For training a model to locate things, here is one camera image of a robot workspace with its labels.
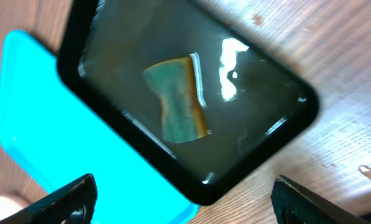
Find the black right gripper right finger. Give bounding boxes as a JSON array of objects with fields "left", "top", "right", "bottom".
[{"left": 271, "top": 175, "right": 371, "bottom": 224}]

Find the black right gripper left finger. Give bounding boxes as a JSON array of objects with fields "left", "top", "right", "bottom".
[{"left": 0, "top": 174, "right": 98, "bottom": 224}]

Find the yellow-green plate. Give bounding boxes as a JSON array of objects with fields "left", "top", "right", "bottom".
[{"left": 0, "top": 195, "right": 29, "bottom": 221}]

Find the green yellow sponge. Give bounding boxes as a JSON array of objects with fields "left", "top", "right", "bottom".
[{"left": 142, "top": 54, "right": 209, "bottom": 144}]

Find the teal plastic tray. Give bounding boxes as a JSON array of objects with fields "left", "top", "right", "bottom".
[{"left": 0, "top": 30, "right": 198, "bottom": 223}]

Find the black water tray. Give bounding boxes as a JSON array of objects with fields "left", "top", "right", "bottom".
[{"left": 57, "top": 0, "right": 319, "bottom": 205}]

